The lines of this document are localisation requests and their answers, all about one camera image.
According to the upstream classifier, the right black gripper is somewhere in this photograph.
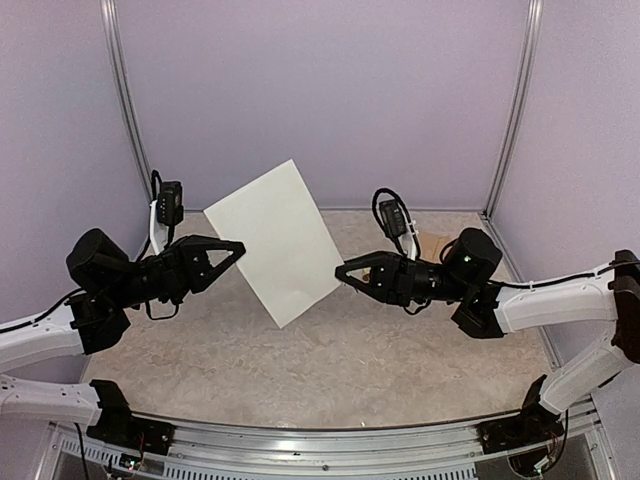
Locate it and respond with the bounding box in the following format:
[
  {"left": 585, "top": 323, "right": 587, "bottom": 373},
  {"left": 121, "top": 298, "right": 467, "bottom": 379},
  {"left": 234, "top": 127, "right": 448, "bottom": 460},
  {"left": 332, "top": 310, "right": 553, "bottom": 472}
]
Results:
[{"left": 333, "top": 250, "right": 470, "bottom": 307}]

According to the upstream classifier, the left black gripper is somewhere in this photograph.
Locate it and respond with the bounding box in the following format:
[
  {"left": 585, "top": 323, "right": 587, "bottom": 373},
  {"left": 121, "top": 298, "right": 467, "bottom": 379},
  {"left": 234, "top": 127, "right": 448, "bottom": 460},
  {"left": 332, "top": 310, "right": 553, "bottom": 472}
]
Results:
[{"left": 107, "top": 234, "right": 245, "bottom": 309}]

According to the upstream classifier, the cream lined letter paper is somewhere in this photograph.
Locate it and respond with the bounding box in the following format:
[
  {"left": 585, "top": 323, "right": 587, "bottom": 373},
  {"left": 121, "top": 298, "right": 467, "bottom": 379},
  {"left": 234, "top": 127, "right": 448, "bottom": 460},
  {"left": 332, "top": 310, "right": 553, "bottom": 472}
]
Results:
[{"left": 204, "top": 159, "right": 343, "bottom": 328}]

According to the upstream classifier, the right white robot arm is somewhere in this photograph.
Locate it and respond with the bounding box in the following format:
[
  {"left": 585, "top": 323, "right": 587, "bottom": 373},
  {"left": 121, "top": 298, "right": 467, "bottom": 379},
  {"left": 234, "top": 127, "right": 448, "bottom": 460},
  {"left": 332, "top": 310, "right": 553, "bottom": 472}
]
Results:
[{"left": 335, "top": 228, "right": 639, "bottom": 444}]

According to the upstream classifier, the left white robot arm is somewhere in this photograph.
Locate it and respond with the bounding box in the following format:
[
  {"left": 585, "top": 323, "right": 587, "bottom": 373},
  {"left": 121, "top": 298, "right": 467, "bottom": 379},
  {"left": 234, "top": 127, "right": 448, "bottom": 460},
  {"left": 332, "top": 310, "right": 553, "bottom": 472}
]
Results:
[{"left": 1, "top": 228, "right": 246, "bottom": 445}]

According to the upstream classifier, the brown kraft envelope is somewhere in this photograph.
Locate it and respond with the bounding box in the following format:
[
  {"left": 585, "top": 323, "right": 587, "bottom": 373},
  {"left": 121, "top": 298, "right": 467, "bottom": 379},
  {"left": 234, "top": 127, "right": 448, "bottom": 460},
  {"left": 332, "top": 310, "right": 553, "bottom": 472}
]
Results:
[{"left": 418, "top": 232, "right": 455, "bottom": 263}]

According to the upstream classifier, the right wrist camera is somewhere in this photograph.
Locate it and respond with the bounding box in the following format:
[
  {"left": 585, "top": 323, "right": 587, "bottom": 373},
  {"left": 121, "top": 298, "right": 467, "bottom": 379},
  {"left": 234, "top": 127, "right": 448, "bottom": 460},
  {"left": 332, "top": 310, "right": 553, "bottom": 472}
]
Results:
[{"left": 379, "top": 199, "right": 407, "bottom": 239}]

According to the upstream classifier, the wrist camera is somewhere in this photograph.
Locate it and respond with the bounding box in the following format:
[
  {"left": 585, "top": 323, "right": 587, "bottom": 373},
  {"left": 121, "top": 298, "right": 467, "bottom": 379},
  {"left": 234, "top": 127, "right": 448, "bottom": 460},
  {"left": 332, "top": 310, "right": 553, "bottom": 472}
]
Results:
[
  {"left": 156, "top": 181, "right": 184, "bottom": 226},
  {"left": 379, "top": 199, "right": 407, "bottom": 239}
]

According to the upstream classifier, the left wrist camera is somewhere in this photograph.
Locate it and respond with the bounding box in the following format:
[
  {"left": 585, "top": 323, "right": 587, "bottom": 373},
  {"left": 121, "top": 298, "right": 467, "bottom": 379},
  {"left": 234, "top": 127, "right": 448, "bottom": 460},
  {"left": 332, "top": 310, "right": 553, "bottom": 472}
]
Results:
[{"left": 156, "top": 181, "right": 184, "bottom": 226}]

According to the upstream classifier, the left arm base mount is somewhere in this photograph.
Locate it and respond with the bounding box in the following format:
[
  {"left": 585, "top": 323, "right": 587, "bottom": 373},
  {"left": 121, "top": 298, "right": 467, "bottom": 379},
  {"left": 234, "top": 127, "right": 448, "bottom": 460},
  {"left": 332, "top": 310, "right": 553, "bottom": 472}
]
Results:
[{"left": 86, "top": 380, "right": 175, "bottom": 456}]

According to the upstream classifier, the front aluminium rail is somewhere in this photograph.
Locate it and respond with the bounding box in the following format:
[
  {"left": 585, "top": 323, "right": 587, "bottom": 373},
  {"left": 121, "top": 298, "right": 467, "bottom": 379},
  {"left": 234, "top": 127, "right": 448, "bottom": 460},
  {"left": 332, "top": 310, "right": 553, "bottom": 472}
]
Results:
[{"left": 34, "top": 400, "right": 616, "bottom": 479}]

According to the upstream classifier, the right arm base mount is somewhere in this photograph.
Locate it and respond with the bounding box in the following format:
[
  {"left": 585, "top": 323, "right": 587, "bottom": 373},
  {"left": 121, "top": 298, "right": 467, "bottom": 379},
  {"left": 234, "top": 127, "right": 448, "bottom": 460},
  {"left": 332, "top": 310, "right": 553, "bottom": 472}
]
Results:
[{"left": 476, "top": 375, "right": 565, "bottom": 454}]

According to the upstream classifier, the left aluminium frame post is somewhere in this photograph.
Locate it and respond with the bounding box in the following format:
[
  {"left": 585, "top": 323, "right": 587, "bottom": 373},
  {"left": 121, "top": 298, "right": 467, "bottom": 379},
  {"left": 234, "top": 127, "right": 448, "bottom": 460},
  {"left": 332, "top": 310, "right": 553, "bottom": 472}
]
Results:
[{"left": 99, "top": 0, "right": 153, "bottom": 202}]

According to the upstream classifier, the aluminium frame post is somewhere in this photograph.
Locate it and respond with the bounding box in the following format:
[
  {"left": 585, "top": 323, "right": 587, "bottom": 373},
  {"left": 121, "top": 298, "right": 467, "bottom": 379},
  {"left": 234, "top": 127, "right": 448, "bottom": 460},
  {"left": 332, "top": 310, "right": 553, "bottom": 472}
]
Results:
[
  {"left": 99, "top": 0, "right": 153, "bottom": 202},
  {"left": 483, "top": 0, "right": 544, "bottom": 222}
]

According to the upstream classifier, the right aluminium frame post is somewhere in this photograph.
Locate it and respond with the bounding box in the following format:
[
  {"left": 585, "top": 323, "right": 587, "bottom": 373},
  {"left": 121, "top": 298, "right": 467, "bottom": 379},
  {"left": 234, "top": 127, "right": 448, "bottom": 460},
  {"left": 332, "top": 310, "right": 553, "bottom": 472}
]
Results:
[{"left": 483, "top": 0, "right": 544, "bottom": 222}]

